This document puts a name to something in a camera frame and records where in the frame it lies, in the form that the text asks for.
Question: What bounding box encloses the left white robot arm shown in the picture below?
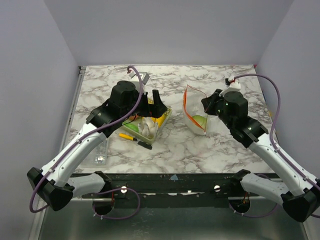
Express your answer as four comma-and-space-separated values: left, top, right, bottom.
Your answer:
27, 80, 168, 211

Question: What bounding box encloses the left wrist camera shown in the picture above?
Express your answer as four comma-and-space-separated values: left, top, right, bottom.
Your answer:
128, 71, 150, 90

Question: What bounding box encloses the pale green perforated basket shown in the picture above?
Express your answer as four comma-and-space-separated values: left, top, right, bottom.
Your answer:
121, 107, 172, 145

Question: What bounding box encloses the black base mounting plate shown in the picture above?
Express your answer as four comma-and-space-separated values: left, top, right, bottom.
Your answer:
80, 173, 246, 208

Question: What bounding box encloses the clear zip top bag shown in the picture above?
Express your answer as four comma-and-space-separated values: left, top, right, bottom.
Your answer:
182, 85, 210, 136

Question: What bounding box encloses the green cabbage toy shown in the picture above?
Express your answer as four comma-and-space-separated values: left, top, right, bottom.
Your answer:
191, 115, 208, 132

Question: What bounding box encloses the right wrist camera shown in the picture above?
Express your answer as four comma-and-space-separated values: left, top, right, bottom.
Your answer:
224, 77, 241, 94

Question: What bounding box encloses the yellow corn toy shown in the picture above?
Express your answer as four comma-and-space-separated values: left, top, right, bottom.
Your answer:
156, 113, 168, 127

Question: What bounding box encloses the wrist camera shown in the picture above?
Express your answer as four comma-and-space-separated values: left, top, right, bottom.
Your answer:
224, 77, 241, 94
128, 71, 150, 90

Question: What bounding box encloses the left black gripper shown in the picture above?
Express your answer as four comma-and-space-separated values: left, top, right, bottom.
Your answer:
122, 88, 168, 119

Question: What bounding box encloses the yellow handled black brush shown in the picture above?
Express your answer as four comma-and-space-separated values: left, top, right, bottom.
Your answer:
118, 133, 153, 150

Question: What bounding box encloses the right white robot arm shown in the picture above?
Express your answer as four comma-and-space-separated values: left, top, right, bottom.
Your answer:
201, 89, 320, 223

